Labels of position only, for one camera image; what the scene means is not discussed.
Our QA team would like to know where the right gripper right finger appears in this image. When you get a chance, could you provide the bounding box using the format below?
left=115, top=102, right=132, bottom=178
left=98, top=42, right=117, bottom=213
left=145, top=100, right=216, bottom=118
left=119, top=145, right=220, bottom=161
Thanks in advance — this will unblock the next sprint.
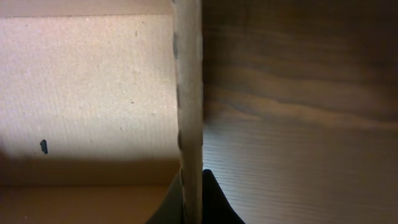
left=202, top=169, right=244, bottom=224

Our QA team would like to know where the brown cardboard box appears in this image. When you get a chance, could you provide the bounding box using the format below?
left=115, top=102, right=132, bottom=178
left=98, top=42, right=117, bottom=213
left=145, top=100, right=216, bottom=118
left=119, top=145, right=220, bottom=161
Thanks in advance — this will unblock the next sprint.
left=1, top=0, right=203, bottom=223

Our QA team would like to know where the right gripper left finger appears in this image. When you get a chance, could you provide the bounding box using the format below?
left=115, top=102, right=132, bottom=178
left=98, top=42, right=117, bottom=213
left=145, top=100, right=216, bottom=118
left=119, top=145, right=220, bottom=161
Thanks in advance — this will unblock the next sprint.
left=146, top=174, right=183, bottom=224

